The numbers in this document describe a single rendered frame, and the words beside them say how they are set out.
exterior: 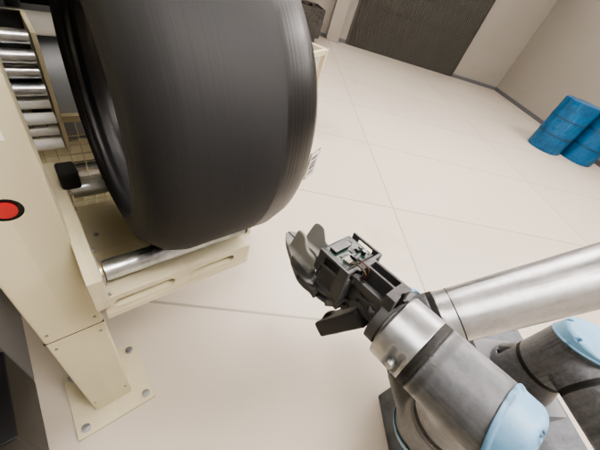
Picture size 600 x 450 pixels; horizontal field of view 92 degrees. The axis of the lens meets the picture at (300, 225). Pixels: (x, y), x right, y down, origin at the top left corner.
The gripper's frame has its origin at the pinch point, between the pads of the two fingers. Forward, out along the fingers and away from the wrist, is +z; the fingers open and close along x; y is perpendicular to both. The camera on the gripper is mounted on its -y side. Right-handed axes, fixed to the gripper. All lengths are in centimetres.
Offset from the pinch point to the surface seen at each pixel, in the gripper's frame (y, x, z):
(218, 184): 9.2, 9.7, 7.4
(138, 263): -18.8, 18.9, 25.0
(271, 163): 10.8, 0.6, 7.4
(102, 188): -16, 19, 53
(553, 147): -97, -657, 45
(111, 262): -17.5, 23.5, 26.5
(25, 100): 0, 27, 71
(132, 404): -108, 30, 38
